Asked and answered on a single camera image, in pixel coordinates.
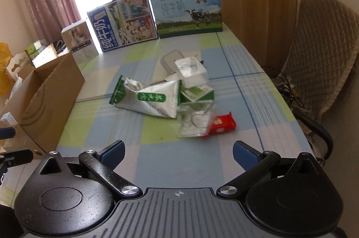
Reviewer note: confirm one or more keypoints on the white green boxes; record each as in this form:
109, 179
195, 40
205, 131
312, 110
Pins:
42, 54

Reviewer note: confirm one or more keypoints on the checked cloth covered desktop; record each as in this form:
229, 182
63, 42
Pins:
224, 64

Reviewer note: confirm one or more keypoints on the cow print milk box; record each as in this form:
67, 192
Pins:
185, 11

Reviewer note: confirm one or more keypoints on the yellow plastic bag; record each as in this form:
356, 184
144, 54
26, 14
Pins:
5, 67

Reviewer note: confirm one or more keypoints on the blue cartoon milk box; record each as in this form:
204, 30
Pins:
120, 22

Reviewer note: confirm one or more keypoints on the clear plastic package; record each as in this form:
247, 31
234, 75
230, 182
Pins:
193, 120

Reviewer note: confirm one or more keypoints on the white square plastic container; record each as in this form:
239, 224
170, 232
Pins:
190, 70

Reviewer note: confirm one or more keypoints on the red snack packet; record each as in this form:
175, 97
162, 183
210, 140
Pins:
221, 124

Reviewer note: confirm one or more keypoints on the small green carton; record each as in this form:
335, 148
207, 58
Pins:
196, 93

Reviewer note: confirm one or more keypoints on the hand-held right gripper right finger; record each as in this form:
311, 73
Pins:
244, 154

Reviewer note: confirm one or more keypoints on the brown cardboard box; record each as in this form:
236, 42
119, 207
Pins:
47, 98

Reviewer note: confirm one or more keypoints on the cardboard hanger flap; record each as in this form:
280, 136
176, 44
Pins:
18, 64

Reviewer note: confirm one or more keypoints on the beige photo print box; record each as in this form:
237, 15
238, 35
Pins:
80, 40

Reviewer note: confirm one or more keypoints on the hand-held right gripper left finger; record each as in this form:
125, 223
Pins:
115, 151

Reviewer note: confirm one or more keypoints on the chair with quilted beige cover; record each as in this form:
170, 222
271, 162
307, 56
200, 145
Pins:
317, 44

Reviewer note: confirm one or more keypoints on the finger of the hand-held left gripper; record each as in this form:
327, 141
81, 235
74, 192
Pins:
16, 157
6, 133

